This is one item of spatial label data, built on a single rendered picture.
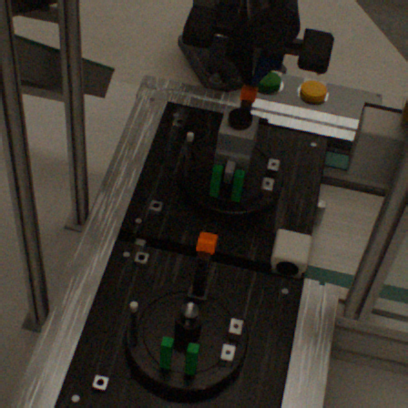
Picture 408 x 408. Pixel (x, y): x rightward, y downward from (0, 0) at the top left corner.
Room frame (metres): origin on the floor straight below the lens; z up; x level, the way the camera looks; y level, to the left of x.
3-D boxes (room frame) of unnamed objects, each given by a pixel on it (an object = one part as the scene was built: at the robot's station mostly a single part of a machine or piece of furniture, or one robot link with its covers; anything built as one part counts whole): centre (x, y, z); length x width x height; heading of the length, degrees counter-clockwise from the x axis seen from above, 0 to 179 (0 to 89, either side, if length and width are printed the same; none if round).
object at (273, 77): (0.94, -0.08, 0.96); 0.04 x 0.04 x 0.02
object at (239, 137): (0.72, -0.03, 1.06); 0.08 x 0.04 x 0.07; 173
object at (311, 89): (0.93, -0.15, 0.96); 0.04 x 0.04 x 0.02
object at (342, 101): (0.93, -0.15, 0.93); 0.21 x 0.07 x 0.06; 83
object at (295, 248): (0.62, -0.12, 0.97); 0.05 x 0.05 x 0.04; 83
